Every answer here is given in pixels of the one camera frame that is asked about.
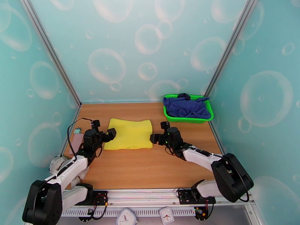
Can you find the yellow trousers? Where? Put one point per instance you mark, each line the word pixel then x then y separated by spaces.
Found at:
pixel 129 135

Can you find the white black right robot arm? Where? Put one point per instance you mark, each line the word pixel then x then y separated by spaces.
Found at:
pixel 199 156

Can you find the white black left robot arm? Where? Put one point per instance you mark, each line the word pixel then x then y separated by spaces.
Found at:
pixel 68 170

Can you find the blue trousers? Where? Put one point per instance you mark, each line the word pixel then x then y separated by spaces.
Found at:
pixel 185 108

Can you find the pink folded garment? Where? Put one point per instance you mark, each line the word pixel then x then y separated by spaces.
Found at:
pixel 76 143

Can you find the small teal item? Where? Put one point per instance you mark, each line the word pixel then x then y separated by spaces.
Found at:
pixel 78 131

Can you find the green plastic basket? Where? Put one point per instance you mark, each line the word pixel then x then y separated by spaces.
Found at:
pixel 187 121

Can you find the black garment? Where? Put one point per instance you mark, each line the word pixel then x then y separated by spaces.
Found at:
pixel 184 95

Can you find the white fluffy garment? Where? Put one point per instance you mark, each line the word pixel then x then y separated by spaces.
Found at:
pixel 55 164

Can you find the white square clock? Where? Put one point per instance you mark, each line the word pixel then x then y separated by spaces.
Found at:
pixel 166 215

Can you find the white rounded clock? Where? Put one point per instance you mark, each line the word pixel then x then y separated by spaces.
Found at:
pixel 126 217

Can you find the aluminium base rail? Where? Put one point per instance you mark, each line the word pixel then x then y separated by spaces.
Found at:
pixel 145 196

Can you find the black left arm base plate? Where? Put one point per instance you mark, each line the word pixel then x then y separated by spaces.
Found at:
pixel 100 198

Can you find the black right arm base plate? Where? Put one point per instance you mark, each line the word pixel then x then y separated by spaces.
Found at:
pixel 184 196

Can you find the aluminium frame post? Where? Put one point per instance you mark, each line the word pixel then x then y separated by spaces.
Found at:
pixel 232 43
pixel 48 43

